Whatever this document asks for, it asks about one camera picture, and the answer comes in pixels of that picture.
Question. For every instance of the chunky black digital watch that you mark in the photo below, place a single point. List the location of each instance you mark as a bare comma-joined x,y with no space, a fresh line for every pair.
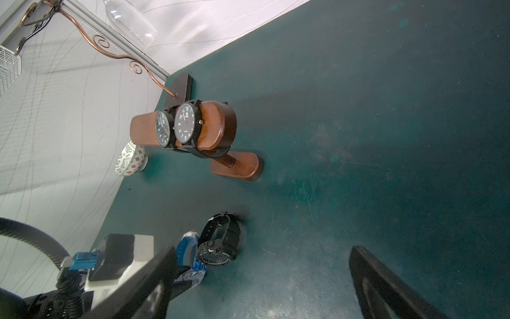
219,241

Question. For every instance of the green table mat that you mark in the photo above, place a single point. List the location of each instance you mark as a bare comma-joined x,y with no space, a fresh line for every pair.
380,123

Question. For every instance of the white wire basket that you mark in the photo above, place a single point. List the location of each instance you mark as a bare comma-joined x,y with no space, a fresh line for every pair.
11,66

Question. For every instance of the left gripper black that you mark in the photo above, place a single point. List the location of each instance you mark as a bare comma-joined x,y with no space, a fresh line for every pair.
87,278

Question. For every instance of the black wire glass holder stand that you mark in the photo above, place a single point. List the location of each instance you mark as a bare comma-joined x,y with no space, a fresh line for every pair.
105,40

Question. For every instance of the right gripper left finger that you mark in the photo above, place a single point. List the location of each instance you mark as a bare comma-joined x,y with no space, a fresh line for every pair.
157,275

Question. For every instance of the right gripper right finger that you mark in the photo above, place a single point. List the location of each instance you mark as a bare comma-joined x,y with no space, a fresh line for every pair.
381,293

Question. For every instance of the hanging clear wine glass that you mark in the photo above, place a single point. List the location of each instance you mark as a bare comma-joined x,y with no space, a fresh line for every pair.
131,23

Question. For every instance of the green patterned ceramic bowl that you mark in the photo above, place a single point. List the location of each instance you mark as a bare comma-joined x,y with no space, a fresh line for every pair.
132,159

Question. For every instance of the blue translucent watch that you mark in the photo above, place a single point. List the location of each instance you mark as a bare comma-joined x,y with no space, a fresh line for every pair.
187,257

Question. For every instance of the slim black analog watch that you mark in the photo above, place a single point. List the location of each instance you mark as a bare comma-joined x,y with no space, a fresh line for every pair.
164,129
205,129

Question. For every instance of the wooden T-shaped watch stand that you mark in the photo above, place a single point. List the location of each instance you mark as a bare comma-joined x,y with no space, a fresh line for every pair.
239,165

